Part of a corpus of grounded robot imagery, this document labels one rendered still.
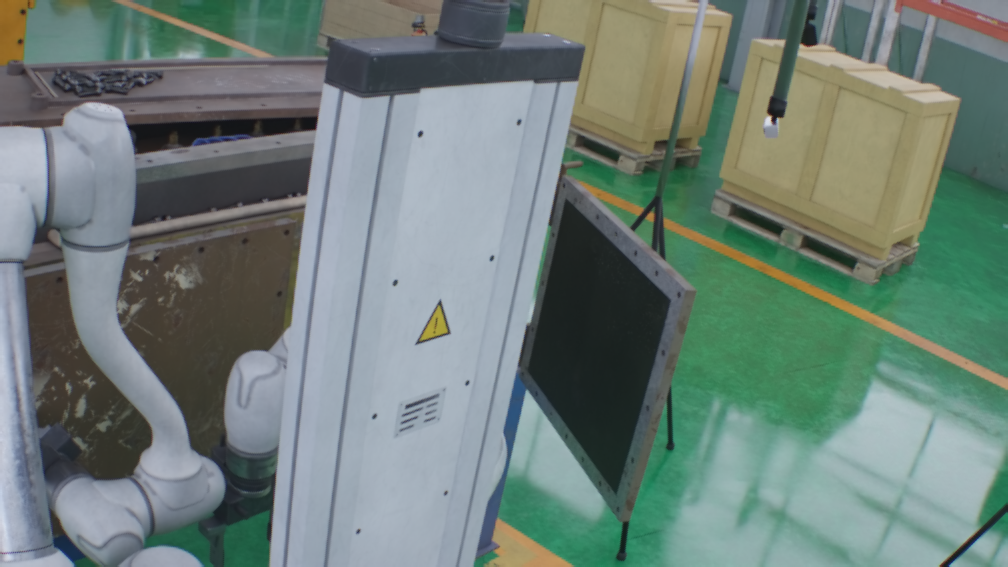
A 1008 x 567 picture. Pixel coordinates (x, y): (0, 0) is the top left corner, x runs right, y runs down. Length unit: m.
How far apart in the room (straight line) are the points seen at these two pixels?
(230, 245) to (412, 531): 0.82
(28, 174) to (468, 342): 0.59
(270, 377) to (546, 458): 2.23
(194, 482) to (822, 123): 5.30
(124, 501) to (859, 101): 5.39
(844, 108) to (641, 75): 1.49
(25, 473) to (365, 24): 7.89
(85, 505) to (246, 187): 0.78
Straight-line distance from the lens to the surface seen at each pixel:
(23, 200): 1.39
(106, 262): 1.48
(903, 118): 6.39
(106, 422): 2.07
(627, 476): 2.40
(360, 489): 1.30
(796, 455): 4.37
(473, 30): 1.14
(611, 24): 7.41
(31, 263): 1.88
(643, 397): 2.33
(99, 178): 1.43
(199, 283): 2.05
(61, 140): 1.43
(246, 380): 1.77
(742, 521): 3.84
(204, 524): 1.90
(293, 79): 2.64
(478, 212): 1.24
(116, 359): 1.57
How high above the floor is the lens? 2.00
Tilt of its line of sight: 23 degrees down
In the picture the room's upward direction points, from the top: 12 degrees clockwise
